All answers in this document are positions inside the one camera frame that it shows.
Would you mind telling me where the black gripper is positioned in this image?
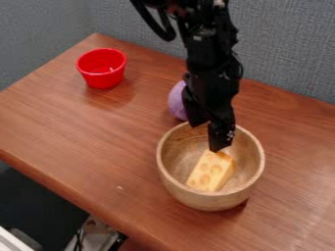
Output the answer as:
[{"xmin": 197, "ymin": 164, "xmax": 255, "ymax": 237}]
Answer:
[{"xmin": 181, "ymin": 37, "xmax": 243, "ymax": 152}]

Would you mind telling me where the yellow cheese wedge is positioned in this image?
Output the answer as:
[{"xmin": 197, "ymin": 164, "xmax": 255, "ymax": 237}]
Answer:
[{"xmin": 185, "ymin": 150, "xmax": 235, "ymax": 191}]

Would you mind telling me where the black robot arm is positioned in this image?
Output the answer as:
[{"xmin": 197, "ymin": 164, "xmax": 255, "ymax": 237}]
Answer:
[{"xmin": 129, "ymin": 0, "xmax": 243, "ymax": 152}]

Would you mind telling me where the brown wooden bowl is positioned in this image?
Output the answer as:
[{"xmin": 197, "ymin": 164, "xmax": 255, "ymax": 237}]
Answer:
[{"xmin": 156, "ymin": 123, "xmax": 266, "ymax": 211}]

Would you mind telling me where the purple ball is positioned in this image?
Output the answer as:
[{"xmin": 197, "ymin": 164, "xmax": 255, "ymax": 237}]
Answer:
[{"xmin": 167, "ymin": 80, "xmax": 187, "ymax": 122}]

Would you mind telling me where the red plastic cup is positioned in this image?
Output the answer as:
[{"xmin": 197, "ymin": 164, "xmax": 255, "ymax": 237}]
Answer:
[{"xmin": 76, "ymin": 48, "xmax": 127, "ymax": 89}]

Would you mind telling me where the grey metal table frame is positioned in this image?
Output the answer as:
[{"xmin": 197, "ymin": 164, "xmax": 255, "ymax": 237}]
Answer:
[{"xmin": 64, "ymin": 216, "xmax": 127, "ymax": 251}]

